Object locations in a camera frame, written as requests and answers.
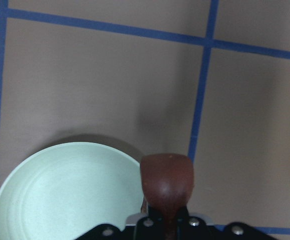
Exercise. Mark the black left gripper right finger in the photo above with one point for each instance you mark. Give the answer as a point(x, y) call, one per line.
point(182, 224)

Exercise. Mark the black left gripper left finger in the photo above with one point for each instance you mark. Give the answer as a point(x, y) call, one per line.
point(157, 229)

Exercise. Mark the light green plate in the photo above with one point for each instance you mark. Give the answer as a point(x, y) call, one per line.
point(63, 191)

